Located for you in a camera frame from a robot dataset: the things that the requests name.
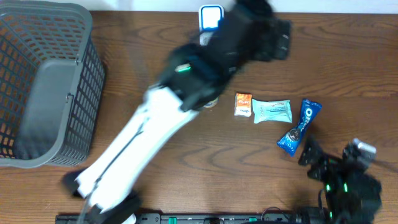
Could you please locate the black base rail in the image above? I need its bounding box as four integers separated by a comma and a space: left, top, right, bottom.
55, 212, 312, 224

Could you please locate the blue Oreo cookie pack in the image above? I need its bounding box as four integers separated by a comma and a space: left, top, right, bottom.
277, 99, 323, 157

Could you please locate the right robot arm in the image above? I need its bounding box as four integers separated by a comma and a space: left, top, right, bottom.
298, 136, 382, 223

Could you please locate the orange small packet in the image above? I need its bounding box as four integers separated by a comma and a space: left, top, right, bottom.
234, 93, 252, 117

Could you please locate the green lid jar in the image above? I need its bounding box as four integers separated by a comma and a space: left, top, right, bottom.
203, 97, 219, 108

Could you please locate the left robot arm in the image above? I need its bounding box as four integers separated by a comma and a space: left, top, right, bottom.
63, 1, 292, 223

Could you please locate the mint green wipes pack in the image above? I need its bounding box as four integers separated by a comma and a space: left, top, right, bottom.
252, 99, 293, 124

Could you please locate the grey plastic mesh basket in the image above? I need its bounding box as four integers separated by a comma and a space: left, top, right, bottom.
1, 1, 105, 169

